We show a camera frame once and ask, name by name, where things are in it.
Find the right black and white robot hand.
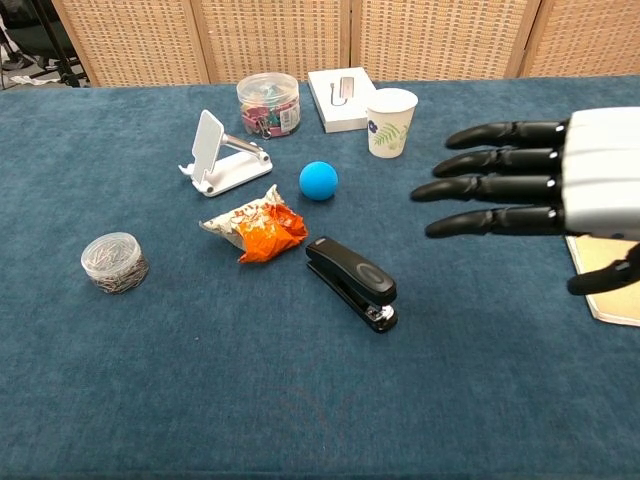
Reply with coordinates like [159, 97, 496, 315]
[410, 106, 640, 296]

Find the black stapler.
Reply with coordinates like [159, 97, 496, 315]
[305, 236, 400, 334]

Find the tan paper notebook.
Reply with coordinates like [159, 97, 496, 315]
[565, 234, 640, 328]

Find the floral paper cup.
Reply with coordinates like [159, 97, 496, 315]
[366, 87, 419, 160]

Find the white adapter box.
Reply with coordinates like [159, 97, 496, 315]
[307, 66, 378, 134]

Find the blue ball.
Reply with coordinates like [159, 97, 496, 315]
[298, 160, 340, 202]

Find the woven rattan folding screen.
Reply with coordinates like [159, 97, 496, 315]
[51, 0, 640, 88]

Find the clear binder clip jar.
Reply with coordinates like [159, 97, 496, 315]
[236, 72, 301, 140]

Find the orange crumpled snack bag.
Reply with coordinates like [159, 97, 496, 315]
[199, 184, 309, 264]

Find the white folding phone stand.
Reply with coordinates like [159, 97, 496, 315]
[178, 109, 274, 198]

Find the blue table cloth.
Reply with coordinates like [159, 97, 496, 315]
[0, 74, 640, 480]

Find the clear paper clip jar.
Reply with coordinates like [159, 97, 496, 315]
[80, 232, 151, 295]

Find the black tripod stand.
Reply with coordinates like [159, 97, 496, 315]
[0, 0, 91, 89]

